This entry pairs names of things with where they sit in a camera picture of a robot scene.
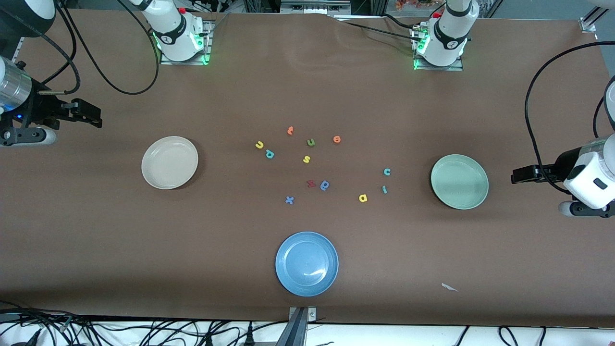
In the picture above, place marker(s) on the beige brown plate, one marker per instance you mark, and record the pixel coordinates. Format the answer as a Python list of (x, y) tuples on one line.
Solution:
[(169, 162)]

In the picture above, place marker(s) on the metal table edge bracket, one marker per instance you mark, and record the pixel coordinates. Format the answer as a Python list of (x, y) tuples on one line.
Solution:
[(311, 313)]

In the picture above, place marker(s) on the aluminium side rail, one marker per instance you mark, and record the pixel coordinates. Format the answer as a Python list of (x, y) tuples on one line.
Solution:
[(19, 48)]

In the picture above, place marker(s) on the green plate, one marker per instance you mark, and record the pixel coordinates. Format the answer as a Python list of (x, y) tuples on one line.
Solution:
[(460, 181)]

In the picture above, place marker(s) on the white paper scrap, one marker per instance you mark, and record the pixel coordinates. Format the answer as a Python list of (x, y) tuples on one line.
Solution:
[(448, 287)]

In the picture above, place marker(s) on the grey support post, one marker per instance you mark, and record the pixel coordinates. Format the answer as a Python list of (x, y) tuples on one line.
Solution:
[(294, 331)]

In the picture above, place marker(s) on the blue plate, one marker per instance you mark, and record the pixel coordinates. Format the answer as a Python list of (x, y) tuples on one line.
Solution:
[(307, 264)]

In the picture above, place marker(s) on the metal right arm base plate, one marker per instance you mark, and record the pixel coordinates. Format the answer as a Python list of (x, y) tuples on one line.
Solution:
[(185, 61)]

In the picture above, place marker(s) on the colourful snack bag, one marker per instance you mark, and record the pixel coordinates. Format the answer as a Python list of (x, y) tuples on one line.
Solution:
[(413, 4)]

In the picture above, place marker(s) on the grey power strip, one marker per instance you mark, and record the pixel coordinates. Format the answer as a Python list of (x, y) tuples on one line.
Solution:
[(314, 7)]

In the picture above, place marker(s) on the black power plug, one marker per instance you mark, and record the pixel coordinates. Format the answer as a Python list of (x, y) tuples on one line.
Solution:
[(249, 337)]

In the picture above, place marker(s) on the aluminium corner bracket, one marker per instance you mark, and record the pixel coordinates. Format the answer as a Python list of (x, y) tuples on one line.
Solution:
[(588, 24)]

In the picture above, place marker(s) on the teal letter p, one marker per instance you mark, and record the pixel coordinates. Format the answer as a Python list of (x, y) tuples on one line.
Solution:
[(269, 154)]

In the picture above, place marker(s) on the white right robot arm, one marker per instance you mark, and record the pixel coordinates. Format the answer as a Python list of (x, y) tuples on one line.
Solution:
[(173, 33)]

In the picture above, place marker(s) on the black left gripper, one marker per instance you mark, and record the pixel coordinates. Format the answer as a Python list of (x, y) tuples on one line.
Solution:
[(563, 163)]

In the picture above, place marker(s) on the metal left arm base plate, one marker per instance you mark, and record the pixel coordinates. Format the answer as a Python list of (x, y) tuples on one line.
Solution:
[(439, 67)]

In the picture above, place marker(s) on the blue letter q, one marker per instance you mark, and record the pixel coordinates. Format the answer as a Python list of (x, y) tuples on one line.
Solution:
[(325, 185)]

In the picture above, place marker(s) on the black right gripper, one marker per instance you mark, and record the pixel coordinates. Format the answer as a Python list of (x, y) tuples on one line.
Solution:
[(39, 108)]

